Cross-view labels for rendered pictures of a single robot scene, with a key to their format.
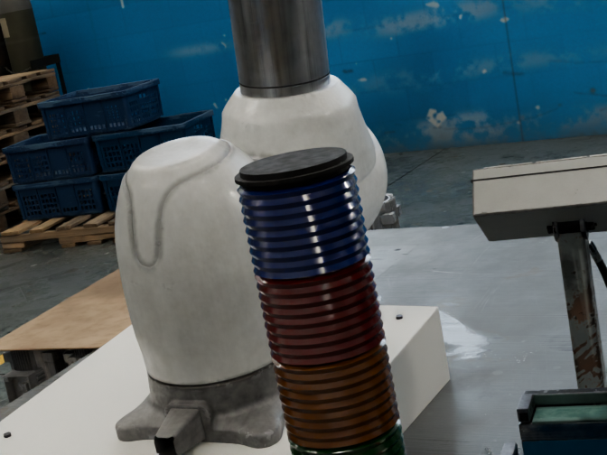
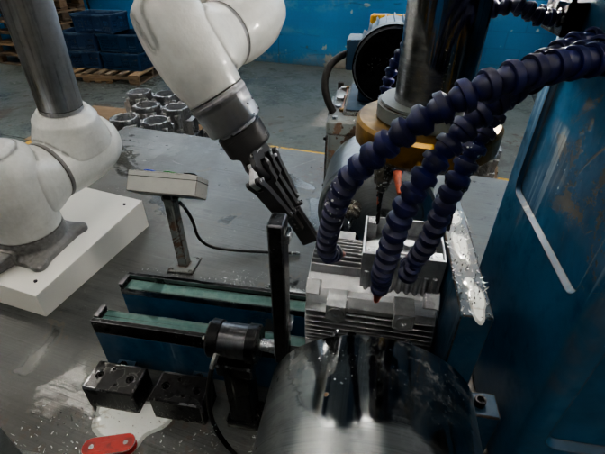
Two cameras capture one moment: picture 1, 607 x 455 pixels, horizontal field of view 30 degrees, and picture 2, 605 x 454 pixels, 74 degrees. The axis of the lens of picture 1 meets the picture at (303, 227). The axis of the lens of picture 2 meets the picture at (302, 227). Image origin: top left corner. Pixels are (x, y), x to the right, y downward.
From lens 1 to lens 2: 0.47 m
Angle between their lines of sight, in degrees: 24
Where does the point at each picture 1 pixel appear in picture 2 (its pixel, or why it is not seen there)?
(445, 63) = not seen: hidden behind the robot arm
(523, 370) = not seen: hidden behind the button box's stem
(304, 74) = (64, 109)
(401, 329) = (121, 212)
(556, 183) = (159, 182)
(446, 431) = (132, 255)
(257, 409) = (38, 254)
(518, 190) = (144, 183)
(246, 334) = (27, 228)
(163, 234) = not seen: outside the picture
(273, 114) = (48, 126)
